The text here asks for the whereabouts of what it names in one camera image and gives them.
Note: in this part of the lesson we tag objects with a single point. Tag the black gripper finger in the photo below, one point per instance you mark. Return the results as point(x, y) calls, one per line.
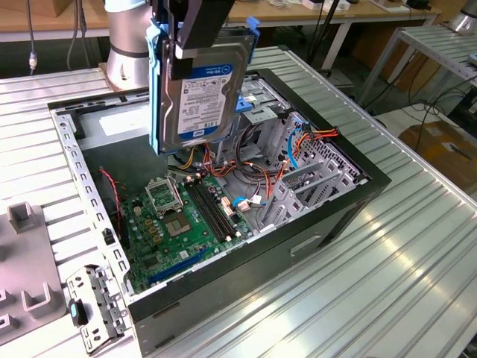
point(203, 22)
point(164, 9)

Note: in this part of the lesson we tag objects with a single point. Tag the hard disk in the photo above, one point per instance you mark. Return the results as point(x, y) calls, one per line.
point(201, 104)

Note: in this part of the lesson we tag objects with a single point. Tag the silver background robot arm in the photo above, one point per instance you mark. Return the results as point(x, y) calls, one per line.
point(464, 22)

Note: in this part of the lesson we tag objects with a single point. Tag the grey metal disk bay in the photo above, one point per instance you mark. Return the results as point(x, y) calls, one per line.
point(290, 201)

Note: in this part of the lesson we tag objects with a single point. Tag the grey metal drive cage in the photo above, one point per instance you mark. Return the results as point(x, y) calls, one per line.
point(268, 93)

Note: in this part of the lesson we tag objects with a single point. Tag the small brown box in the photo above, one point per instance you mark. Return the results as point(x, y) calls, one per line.
point(61, 6)

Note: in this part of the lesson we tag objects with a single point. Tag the small white box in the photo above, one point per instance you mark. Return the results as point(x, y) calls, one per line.
point(311, 3)

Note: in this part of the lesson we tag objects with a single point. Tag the black tripod stand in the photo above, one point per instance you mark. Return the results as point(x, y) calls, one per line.
point(325, 26)

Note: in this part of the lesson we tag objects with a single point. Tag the grey power supply unit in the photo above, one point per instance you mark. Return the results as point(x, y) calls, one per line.
point(112, 156)

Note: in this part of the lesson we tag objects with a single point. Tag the black RAM slot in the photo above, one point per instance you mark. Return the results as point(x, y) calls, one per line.
point(219, 206)
point(205, 210)
point(209, 209)
point(214, 207)

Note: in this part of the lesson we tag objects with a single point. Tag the small white connector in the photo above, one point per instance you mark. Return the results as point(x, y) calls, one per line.
point(244, 207)

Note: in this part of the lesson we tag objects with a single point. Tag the black case fan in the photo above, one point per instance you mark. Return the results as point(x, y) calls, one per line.
point(112, 201)

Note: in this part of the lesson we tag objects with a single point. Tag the CPU socket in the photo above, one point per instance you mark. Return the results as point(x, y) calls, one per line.
point(177, 225)

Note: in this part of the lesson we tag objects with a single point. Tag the black round desk device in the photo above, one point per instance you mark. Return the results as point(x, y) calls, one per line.
point(419, 3)

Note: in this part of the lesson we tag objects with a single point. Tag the green motherboard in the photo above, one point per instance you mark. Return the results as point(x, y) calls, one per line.
point(175, 246)

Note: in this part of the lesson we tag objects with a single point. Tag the blue expansion slot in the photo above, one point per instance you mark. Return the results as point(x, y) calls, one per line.
point(179, 266)

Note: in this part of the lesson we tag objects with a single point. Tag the cardboard box with label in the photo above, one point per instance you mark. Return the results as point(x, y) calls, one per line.
point(428, 141)

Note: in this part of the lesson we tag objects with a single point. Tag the black open PC case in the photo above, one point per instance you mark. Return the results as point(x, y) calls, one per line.
point(242, 283)

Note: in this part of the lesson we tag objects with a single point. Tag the grey parts rack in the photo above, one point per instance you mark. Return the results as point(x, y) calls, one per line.
point(26, 253)

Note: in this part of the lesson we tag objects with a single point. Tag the black latch teal button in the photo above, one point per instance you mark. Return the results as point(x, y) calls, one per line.
point(76, 311)

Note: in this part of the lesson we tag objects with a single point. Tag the wooden desk white frame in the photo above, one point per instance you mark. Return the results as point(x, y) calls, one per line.
point(283, 15)

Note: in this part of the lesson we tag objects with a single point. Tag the metal slot bracket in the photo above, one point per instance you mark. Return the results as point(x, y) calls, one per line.
point(108, 298)

